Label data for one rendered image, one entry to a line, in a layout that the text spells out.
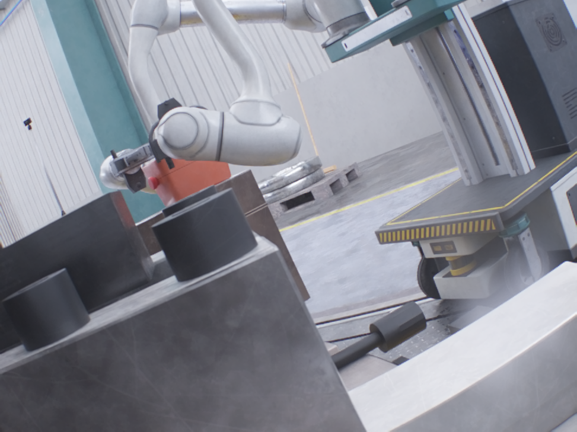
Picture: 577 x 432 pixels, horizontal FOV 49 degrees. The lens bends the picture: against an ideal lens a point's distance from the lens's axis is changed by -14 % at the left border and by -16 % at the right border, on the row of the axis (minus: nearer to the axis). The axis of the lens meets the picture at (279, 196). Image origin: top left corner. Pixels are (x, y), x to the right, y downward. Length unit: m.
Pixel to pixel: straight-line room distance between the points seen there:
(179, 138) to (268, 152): 0.18
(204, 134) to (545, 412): 0.95
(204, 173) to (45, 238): 1.28
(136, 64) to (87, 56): 8.95
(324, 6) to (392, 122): 6.32
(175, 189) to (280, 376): 1.35
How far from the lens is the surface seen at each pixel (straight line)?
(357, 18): 2.31
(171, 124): 1.37
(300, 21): 2.49
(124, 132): 11.05
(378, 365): 1.23
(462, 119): 2.36
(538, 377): 0.67
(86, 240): 0.58
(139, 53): 2.26
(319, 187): 6.80
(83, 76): 10.99
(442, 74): 2.35
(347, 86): 8.77
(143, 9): 2.28
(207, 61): 10.04
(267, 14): 2.49
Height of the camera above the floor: 0.74
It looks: 5 degrees down
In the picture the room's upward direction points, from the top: 25 degrees counter-clockwise
